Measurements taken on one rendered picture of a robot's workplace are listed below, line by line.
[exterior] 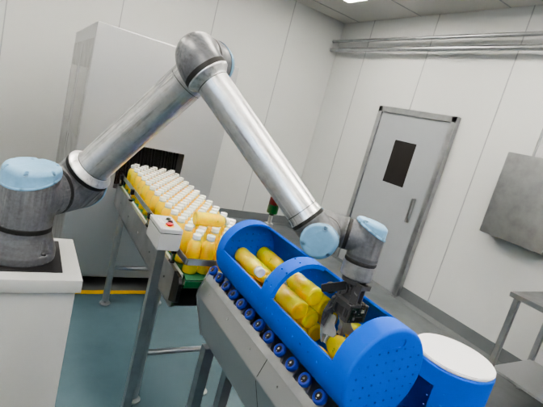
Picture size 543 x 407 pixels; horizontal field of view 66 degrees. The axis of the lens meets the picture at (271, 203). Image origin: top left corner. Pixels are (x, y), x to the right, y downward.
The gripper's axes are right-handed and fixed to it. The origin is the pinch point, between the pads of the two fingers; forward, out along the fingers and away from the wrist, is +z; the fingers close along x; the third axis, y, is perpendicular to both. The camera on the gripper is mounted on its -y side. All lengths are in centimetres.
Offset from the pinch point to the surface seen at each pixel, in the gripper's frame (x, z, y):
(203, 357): -3, 52, -65
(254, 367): -7.7, 24.8, -20.8
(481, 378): 52, 5, 19
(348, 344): -6.8, -6.5, 13.6
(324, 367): -8.6, 2.8, 10.1
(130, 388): -22, 87, -93
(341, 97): 324, -123, -449
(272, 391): -7.5, 24.3, -8.3
